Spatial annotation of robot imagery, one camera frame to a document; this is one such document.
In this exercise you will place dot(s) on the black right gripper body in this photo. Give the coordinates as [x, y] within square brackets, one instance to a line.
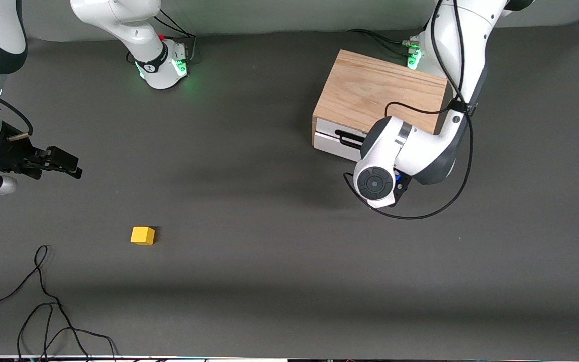
[9, 152]

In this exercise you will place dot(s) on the white-fronted wooden drawer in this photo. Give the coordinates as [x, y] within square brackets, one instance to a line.
[327, 143]

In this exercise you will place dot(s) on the yellow wooden block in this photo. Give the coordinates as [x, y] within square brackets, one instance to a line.
[142, 235]

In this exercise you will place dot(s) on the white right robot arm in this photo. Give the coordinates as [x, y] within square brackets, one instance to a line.
[138, 30]

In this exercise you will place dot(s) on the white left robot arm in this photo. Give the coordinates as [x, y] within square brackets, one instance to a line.
[420, 146]

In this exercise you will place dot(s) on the wooden drawer cabinet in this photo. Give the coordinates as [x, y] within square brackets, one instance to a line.
[385, 85]

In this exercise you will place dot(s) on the dark grey table mat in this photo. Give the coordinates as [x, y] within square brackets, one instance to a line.
[269, 251]

